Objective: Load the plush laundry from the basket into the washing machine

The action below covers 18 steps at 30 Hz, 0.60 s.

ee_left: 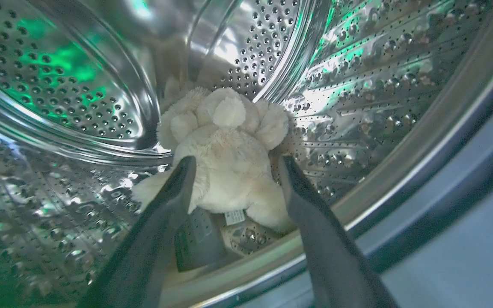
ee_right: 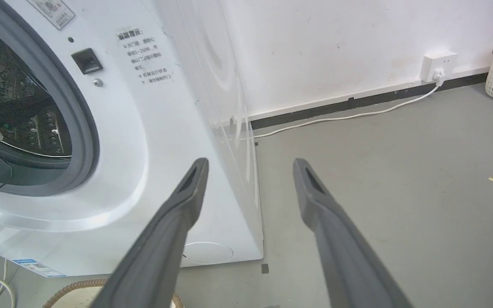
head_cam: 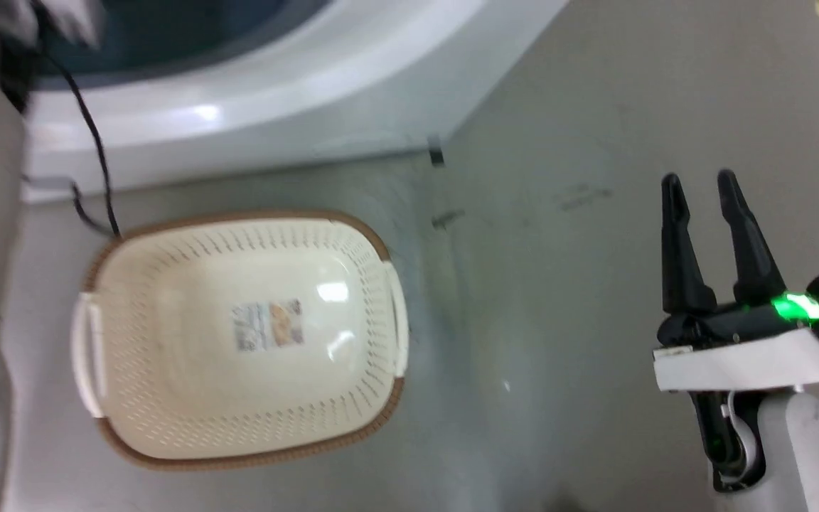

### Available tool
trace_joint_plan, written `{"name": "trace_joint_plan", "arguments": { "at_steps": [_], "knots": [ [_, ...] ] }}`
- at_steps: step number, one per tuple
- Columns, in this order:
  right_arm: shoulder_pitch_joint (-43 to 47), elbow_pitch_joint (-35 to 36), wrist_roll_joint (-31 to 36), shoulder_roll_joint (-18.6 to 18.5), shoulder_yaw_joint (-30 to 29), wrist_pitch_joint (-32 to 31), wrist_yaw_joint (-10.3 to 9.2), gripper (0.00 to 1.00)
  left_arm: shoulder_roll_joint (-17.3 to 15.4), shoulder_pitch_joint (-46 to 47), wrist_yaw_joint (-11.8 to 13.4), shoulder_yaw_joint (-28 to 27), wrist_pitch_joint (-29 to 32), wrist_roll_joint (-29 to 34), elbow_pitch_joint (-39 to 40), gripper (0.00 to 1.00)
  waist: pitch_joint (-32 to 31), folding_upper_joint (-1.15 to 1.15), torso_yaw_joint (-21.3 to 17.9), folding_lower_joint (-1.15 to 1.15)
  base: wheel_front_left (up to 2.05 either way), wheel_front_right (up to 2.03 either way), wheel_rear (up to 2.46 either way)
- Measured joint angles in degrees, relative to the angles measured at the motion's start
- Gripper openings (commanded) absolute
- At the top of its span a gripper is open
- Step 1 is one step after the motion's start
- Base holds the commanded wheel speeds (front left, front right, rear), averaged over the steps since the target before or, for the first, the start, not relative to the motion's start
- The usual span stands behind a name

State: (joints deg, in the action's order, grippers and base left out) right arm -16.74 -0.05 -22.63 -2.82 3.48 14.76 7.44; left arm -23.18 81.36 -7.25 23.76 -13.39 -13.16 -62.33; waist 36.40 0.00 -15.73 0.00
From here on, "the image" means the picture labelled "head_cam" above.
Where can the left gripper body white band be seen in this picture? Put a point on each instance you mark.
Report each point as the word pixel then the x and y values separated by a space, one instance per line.
pixel 61 18

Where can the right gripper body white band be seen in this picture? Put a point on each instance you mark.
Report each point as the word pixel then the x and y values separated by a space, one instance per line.
pixel 743 359

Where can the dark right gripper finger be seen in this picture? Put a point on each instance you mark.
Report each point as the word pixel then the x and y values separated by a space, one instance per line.
pixel 751 249
pixel 680 263

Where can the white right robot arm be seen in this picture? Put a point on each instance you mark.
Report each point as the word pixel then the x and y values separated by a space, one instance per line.
pixel 800 455

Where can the white washing machine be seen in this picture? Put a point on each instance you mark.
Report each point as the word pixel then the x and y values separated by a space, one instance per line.
pixel 352 92

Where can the cream laundry basket brown rim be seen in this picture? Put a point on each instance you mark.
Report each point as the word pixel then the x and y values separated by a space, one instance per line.
pixel 189 398

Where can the black tape piece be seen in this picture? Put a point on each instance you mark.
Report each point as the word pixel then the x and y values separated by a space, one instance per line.
pixel 436 151

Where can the printed label sticker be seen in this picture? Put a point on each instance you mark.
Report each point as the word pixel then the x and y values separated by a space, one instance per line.
pixel 269 325

